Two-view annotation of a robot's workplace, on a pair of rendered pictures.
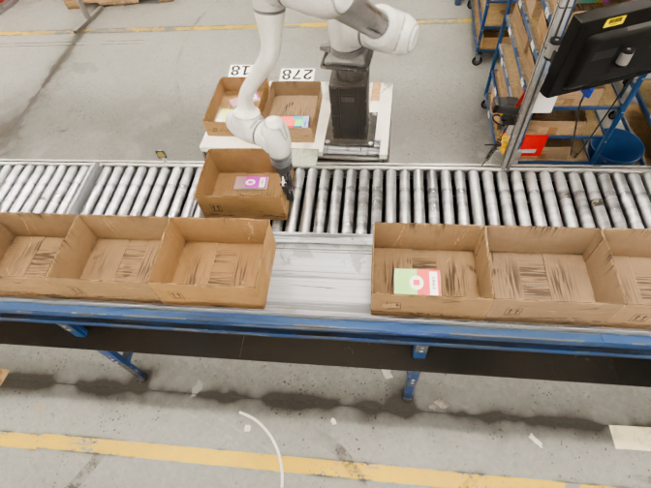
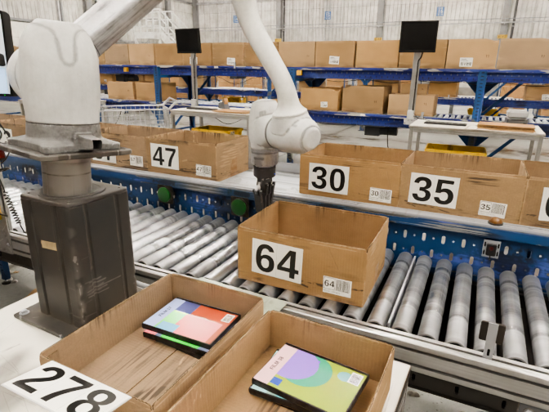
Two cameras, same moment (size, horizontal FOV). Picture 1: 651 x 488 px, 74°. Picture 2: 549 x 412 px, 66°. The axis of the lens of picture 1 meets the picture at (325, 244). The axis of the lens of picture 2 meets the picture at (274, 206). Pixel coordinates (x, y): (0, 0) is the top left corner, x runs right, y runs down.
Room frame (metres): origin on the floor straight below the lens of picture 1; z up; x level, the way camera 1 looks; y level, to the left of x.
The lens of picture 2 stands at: (2.64, 0.48, 1.37)
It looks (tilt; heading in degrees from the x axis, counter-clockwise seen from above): 18 degrees down; 193
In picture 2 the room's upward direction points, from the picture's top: 1 degrees clockwise
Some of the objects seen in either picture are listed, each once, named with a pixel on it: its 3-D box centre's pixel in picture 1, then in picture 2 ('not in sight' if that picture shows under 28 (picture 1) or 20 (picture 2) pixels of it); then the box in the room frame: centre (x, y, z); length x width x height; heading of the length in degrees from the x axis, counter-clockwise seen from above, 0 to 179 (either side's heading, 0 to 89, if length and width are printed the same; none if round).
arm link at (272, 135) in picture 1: (273, 135); (266, 123); (1.31, 0.14, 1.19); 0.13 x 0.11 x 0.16; 49
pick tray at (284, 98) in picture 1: (292, 110); (165, 342); (1.94, 0.07, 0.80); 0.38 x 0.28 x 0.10; 167
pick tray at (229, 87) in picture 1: (238, 106); (288, 405); (2.05, 0.37, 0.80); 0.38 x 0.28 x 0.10; 166
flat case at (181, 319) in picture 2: (291, 125); (192, 320); (1.83, 0.09, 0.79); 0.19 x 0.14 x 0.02; 79
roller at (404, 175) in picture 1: (405, 211); (147, 233); (1.21, -0.38, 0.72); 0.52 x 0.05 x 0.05; 168
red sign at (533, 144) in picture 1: (526, 145); not in sight; (1.39, -0.98, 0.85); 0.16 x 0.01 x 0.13; 78
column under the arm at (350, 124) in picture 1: (350, 103); (83, 250); (1.79, -0.22, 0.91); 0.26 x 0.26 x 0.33; 75
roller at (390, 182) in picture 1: (390, 210); (159, 235); (1.23, -0.32, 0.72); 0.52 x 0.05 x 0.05; 168
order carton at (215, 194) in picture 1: (247, 183); (314, 246); (1.42, 0.32, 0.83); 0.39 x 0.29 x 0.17; 78
